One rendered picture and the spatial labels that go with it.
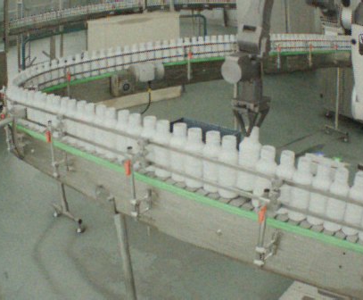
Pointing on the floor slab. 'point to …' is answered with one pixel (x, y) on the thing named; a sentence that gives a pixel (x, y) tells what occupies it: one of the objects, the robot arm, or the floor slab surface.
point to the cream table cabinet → (127, 31)
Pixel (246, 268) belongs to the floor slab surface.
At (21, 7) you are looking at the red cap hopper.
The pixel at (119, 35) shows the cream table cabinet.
